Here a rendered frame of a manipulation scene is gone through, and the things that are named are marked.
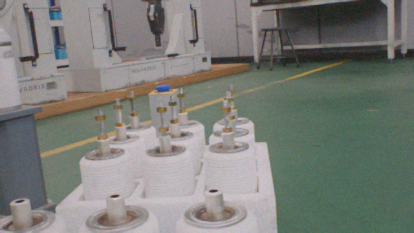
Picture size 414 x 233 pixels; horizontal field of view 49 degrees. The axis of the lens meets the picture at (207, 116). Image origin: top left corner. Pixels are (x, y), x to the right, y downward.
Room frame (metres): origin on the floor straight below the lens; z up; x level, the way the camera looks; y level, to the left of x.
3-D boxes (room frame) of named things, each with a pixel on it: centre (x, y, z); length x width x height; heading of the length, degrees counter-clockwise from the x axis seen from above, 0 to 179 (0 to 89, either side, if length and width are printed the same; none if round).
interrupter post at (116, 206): (0.52, 0.12, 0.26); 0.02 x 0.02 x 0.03
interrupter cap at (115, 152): (0.84, 0.20, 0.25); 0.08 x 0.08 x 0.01
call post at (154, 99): (1.24, 0.11, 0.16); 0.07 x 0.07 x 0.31; 84
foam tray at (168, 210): (0.94, 0.07, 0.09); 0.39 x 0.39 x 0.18; 84
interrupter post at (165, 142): (0.82, 0.08, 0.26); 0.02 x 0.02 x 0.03
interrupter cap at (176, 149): (0.82, 0.08, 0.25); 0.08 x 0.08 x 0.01
